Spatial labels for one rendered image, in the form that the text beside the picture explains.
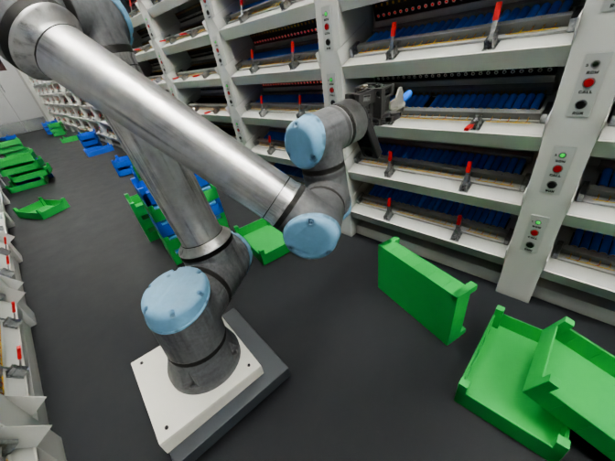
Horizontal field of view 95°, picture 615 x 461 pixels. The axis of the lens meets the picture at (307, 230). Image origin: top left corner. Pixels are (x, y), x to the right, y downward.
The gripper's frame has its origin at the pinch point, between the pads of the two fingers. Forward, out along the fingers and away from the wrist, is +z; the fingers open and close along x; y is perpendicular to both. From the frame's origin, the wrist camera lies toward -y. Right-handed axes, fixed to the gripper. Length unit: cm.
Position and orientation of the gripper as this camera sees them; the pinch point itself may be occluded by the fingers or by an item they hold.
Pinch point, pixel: (397, 106)
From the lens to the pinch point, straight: 83.6
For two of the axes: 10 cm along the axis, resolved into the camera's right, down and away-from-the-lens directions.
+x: -7.3, -3.3, 6.0
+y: -1.2, -8.0, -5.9
